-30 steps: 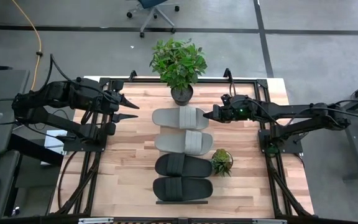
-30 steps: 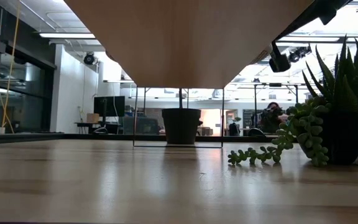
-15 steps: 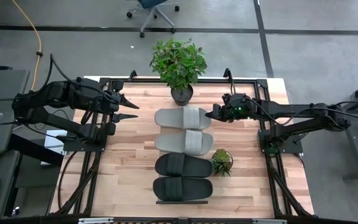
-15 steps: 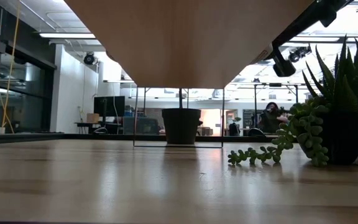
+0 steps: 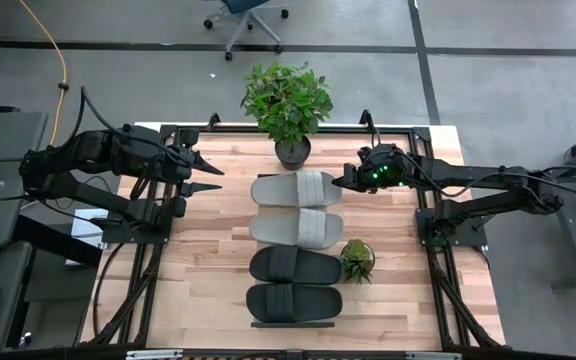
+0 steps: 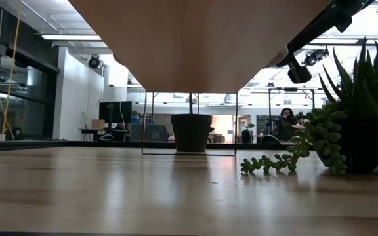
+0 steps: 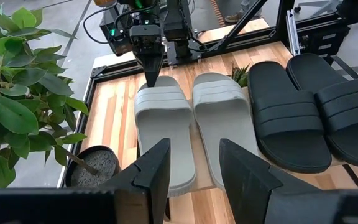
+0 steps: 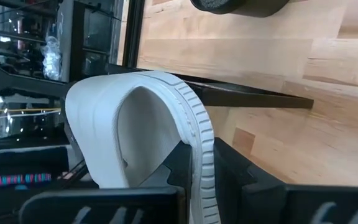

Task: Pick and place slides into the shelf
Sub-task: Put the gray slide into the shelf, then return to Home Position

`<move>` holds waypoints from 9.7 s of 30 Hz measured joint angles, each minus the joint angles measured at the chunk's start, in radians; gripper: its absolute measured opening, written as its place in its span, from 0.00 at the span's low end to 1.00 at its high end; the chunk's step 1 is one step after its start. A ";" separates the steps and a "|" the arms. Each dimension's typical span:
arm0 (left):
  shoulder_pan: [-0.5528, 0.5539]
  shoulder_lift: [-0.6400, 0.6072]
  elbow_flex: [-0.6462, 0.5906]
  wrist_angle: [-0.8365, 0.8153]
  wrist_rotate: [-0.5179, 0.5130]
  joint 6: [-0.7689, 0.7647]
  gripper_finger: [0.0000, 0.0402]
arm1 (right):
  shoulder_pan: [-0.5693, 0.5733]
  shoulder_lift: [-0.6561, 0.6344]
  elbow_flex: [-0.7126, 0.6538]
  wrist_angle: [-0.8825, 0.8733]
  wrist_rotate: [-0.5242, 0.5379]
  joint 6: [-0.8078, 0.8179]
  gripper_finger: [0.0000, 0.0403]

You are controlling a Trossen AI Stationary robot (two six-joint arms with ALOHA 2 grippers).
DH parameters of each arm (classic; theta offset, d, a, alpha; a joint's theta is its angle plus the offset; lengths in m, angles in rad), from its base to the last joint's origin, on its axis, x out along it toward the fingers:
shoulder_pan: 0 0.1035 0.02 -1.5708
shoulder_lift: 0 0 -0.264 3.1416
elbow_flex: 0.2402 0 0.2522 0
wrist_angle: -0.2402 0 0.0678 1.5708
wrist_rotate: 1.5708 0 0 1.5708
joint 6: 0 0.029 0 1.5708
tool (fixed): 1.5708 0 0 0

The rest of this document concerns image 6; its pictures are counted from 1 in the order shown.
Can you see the leafy plant in black pot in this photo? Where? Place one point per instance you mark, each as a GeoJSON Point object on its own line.
{"type": "Point", "coordinates": [191, 132]}

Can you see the succulent plant in dark pot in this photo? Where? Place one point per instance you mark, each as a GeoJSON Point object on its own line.
{"type": "Point", "coordinates": [363, 144]}

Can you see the long ceiling light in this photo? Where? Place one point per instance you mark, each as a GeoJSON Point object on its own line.
{"type": "Point", "coordinates": [71, 37]}

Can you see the dark chalkboard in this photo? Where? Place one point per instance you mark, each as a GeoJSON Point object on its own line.
{"type": "Point", "coordinates": [262, 123]}

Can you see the translucent storage bin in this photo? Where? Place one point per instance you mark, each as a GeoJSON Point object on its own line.
{"type": "Point", "coordinates": [149, 132]}

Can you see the black metal workstation frame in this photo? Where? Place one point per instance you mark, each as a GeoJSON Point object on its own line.
{"type": "Point", "coordinates": [269, 105]}

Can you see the black metal table frame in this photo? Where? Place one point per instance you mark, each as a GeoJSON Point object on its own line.
{"type": "Point", "coordinates": [77, 144]}

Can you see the black monitor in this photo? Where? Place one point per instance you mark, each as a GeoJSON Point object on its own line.
{"type": "Point", "coordinates": [115, 111]}

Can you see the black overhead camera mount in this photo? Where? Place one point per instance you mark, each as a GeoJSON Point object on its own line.
{"type": "Point", "coordinates": [313, 58]}

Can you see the person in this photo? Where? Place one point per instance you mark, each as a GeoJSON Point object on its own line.
{"type": "Point", "coordinates": [285, 126]}

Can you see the wooden shelf with black frame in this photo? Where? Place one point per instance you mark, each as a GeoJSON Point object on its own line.
{"type": "Point", "coordinates": [195, 46]}

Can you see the round black ceiling camera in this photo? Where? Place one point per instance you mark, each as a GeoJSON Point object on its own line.
{"type": "Point", "coordinates": [94, 61]}

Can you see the cardboard box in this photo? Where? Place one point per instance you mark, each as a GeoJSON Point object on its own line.
{"type": "Point", "coordinates": [98, 124]}

